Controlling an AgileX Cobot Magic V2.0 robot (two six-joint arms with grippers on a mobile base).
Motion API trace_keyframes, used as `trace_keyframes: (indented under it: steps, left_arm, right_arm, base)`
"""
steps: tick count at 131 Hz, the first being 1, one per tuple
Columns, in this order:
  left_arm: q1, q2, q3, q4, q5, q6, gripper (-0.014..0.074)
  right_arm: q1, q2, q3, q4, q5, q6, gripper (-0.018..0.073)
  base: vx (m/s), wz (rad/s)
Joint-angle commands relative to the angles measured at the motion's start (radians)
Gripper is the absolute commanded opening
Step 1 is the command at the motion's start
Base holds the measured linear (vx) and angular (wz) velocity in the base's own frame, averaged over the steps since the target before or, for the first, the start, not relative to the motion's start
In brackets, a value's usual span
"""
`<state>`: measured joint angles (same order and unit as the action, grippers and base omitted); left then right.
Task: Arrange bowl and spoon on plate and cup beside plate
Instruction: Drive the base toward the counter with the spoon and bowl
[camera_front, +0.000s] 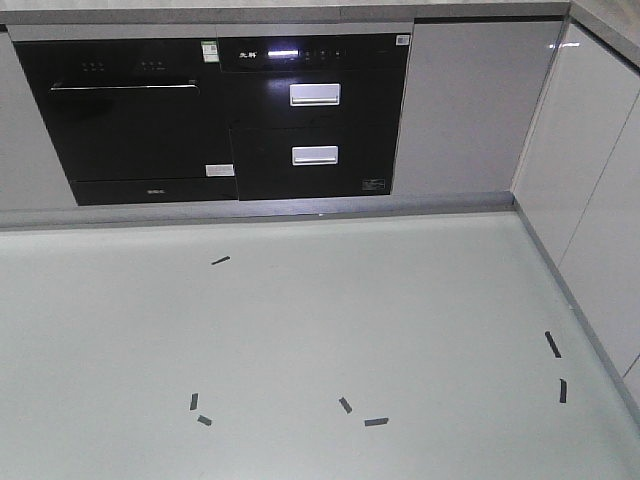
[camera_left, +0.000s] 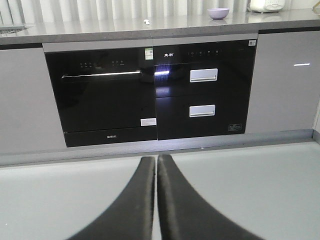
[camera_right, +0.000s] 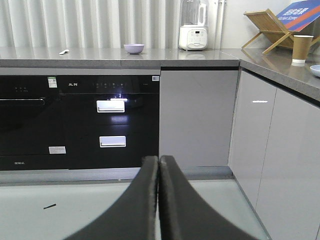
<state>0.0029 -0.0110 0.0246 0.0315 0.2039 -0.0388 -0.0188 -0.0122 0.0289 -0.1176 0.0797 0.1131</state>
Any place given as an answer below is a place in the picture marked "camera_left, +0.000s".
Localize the upper silver drawer handle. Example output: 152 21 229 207
189 68 219 83

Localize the grey cabinet door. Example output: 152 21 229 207
0 48 66 154
245 31 320 133

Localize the white rice cooker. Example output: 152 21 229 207
249 0 286 13

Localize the silver drawer handle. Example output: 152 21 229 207
189 68 219 83
189 104 216 118

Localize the grey cabinet door right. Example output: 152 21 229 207
245 31 320 133

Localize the grey cabinet door left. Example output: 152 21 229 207
0 48 66 154

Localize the lower silver drawer handle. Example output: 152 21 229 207
189 104 216 118

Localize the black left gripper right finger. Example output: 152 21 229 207
157 154 260 240

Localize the pale green plastic spoon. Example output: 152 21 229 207
143 19 150 26

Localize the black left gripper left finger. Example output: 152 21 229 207
70 156 155 240

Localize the purple plastic bowl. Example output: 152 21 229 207
207 8 230 20

